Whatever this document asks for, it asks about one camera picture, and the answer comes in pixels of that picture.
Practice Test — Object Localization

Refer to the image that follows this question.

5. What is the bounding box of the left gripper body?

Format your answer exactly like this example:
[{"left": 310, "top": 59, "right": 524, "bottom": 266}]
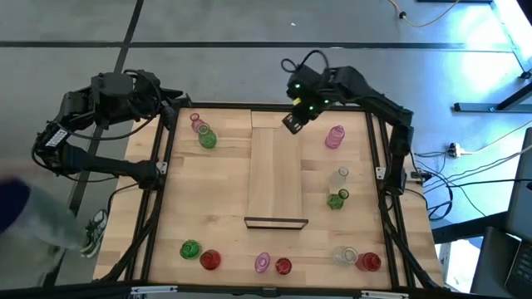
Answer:
[{"left": 132, "top": 70, "right": 168, "bottom": 118}]

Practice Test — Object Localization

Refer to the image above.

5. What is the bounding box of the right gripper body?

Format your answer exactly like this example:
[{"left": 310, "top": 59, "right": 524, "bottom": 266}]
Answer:
[{"left": 285, "top": 61, "right": 333, "bottom": 120}]

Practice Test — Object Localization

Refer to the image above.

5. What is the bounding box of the slender pink glass vase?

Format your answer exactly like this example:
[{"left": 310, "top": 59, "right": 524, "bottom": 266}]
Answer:
[{"left": 189, "top": 112, "right": 205, "bottom": 134}]

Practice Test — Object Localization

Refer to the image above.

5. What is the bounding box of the pink ribbed bottle vase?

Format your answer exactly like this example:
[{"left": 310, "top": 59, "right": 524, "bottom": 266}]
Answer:
[{"left": 324, "top": 124, "right": 347, "bottom": 150}]

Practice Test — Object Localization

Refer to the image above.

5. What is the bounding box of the large green glass vase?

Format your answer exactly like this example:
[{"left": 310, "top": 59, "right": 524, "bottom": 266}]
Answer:
[{"left": 196, "top": 123, "right": 219, "bottom": 150}]

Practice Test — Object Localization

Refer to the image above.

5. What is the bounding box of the tall clear flared vase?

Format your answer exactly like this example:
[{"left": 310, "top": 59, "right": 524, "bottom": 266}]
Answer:
[{"left": 328, "top": 166, "right": 350, "bottom": 195}]

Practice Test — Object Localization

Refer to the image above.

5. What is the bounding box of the green flared cone vase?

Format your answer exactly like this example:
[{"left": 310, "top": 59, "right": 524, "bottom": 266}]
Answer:
[{"left": 326, "top": 188, "right": 351, "bottom": 211}]

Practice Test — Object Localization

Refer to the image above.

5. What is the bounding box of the wide pink ribbed vase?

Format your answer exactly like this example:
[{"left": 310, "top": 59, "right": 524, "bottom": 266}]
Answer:
[{"left": 254, "top": 251, "right": 272, "bottom": 274}]

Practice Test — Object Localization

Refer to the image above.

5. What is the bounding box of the wide clear glass vase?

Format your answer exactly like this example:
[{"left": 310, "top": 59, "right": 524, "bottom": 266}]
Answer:
[{"left": 332, "top": 245, "right": 359, "bottom": 267}]

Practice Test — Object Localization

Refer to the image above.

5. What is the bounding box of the round green ribbed vase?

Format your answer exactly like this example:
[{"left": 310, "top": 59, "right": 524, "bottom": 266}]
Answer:
[{"left": 179, "top": 238, "right": 203, "bottom": 261}]

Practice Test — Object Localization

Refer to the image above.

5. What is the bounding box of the round red glass vase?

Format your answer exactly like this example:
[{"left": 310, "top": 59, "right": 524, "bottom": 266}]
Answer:
[{"left": 199, "top": 248, "right": 222, "bottom": 272}]

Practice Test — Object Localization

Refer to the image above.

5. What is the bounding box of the red ribbed bottle vase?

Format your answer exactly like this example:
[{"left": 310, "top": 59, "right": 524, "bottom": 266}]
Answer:
[{"left": 355, "top": 251, "right": 382, "bottom": 273}]

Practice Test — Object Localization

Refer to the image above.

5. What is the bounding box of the black power adapter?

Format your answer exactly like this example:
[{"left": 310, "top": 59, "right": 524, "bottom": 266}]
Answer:
[{"left": 409, "top": 169, "right": 433, "bottom": 183}]

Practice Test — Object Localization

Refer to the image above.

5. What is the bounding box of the wide red ribbed vase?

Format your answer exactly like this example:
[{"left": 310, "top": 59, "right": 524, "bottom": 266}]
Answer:
[{"left": 274, "top": 257, "right": 293, "bottom": 276}]

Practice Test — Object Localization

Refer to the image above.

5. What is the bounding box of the white power strip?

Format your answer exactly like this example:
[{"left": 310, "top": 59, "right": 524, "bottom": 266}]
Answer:
[{"left": 446, "top": 142, "right": 475, "bottom": 159}]

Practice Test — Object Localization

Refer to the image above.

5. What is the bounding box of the person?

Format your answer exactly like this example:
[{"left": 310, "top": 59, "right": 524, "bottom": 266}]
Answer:
[{"left": 0, "top": 176, "right": 110, "bottom": 261}]

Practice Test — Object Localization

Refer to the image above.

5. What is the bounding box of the black desk leg base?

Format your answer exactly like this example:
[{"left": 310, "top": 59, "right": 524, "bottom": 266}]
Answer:
[{"left": 452, "top": 81, "right": 532, "bottom": 114}]

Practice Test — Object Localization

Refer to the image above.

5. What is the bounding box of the black floor beam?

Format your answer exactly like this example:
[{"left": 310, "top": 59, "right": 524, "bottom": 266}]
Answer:
[{"left": 431, "top": 210, "right": 509, "bottom": 245}]

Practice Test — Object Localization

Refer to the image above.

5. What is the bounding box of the grey monitor back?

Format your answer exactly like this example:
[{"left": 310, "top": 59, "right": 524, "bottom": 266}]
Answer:
[{"left": 506, "top": 126, "right": 532, "bottom": 244}]

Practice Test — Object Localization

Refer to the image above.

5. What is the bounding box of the black keyboard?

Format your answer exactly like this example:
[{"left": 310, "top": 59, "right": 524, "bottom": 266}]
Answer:
[{"left": 504, "top": 240, "right": 532, "bottom": 298}]

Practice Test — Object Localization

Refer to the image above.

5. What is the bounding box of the black table frame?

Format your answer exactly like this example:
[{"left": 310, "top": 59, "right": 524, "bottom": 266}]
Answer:
[{"left": 97, "top": 100, "right": 446, "bottom": 299}]

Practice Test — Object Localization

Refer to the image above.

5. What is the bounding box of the yellow cable with black plug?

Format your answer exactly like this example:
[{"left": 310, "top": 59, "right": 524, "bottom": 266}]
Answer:
[{"left": 388, "top": 0, "right": 461, "bottom": 29}]

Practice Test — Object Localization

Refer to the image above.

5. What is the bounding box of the silver frame bracket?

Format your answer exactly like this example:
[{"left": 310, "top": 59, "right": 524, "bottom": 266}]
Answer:
[
  {"left": 360, "top": 290, "right": 409, "bottom": 299},
  {"left": 131, "top": 285, "right": 179, "bottom": 295}
]

